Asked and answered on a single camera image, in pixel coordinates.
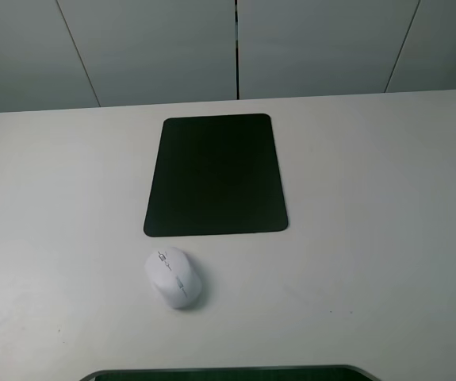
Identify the white wireless computer mouse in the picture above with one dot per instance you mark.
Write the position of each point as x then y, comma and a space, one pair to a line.
174, 278

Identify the black rectangular mouse pad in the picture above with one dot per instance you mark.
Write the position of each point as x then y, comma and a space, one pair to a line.
216, 175

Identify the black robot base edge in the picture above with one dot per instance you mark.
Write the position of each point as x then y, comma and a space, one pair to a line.
236, 374

